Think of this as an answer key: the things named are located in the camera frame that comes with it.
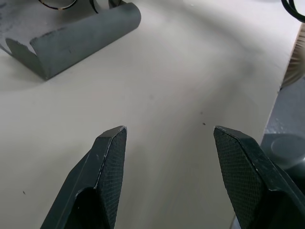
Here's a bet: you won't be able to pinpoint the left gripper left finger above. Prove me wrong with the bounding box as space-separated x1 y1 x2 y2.
40 125 128 229

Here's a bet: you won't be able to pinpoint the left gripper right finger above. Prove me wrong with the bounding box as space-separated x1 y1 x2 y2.
213 125 305 229

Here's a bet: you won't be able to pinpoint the tortoiseshell round eyeglasses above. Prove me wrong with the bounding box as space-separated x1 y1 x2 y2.
37 0 124 14

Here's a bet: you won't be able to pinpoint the khaki cloth beside table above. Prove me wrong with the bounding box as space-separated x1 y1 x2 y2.
282 23 305 87

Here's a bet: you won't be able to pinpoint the grey open glasses case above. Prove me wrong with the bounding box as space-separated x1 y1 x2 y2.
0 0 142 80

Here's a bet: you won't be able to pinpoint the black cable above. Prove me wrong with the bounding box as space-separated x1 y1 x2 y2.
281 0 305 18

